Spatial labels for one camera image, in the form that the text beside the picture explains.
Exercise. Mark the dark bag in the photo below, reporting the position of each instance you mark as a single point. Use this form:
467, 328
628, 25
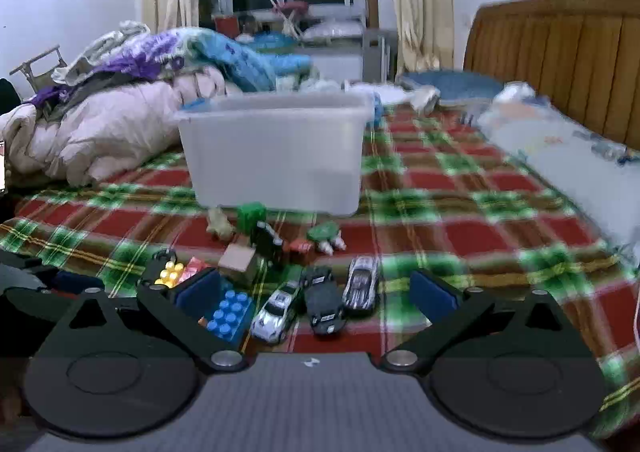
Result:
7, 91

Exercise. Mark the blue pillow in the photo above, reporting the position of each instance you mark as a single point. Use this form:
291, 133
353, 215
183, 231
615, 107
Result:
450, 84

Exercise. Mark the red container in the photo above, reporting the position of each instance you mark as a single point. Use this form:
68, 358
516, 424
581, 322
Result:
225, 24

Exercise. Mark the pink building brick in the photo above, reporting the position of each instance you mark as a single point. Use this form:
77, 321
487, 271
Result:
196, 268

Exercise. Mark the yellow building brick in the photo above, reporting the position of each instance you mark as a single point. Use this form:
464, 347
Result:
171, 275

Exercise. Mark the white green toy car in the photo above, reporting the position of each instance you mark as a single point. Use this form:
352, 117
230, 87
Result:
275, 312

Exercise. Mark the blue building brick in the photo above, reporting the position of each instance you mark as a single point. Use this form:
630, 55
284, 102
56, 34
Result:
230, 317

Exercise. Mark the grey patterned cloth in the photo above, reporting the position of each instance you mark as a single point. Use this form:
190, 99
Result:
97, 54

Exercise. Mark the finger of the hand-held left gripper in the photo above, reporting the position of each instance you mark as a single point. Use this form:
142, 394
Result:
20, 258
75, 283

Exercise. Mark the brown cube block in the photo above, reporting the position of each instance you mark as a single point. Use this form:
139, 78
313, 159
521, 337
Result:
239, 263

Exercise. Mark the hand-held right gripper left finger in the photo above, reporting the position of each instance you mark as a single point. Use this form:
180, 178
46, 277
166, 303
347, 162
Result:
197, 297

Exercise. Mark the clear plastic storage box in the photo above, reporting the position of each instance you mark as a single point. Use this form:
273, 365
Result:
272, 156

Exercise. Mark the silver toy car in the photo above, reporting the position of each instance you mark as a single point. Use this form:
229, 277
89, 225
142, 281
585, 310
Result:
361, 284

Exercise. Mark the green block figure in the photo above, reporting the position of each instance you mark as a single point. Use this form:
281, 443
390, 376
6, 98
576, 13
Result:
251, 216

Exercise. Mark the plaid bed sheet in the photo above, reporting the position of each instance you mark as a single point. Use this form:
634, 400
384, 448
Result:
475, 212

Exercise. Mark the white cloth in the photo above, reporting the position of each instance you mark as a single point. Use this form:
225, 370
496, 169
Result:
425, 99

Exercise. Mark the white printed pillow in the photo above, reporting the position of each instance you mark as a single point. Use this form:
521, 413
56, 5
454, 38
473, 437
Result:
565, 156

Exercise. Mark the beige dinosaur toy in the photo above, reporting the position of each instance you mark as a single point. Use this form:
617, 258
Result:
221, 223

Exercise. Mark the green turtle toy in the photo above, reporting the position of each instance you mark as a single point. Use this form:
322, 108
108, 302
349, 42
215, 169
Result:
324, 234

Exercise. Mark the purple blanket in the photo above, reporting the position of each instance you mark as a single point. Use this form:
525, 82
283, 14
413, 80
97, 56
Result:
135, 59

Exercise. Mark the wooden rack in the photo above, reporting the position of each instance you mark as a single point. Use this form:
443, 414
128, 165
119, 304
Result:
37, 64

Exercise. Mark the small red toy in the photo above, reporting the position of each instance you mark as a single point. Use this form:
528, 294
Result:
300, 246

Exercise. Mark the black toy car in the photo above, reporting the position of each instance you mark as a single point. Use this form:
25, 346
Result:
322, 302

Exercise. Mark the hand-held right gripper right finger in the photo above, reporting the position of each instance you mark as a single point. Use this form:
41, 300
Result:
435, 292

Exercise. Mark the pink quilt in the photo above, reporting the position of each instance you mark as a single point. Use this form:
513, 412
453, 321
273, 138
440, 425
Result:
100, 131

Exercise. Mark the folding chair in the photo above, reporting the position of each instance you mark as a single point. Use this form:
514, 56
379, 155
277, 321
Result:
285, 11

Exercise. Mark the blue blanket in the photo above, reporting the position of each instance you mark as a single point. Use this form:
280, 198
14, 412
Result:
250, 59

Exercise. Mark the wooden headboard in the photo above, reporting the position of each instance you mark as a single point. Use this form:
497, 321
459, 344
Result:
560, 46

